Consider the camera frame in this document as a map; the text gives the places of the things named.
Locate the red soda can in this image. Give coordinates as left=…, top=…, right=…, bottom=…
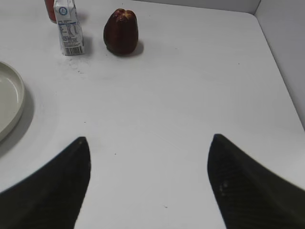
left=44, top=0, right=57, bottom=24

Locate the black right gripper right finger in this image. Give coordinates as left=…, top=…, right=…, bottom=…
left=207, top=134, right=305, bottom=229

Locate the dark red wax apple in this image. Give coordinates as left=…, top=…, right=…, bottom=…
left=103, top=9, right=139, bottom=55

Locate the small white milk carton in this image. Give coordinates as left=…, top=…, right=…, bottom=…
left=53, top=0, right=84, bottom=56

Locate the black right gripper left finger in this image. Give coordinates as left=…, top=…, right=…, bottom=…
left=0, top=136, right=91, bottom=229

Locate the beige round plate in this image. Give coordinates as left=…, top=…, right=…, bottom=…
left=0, top=62, right=26, bottom=140

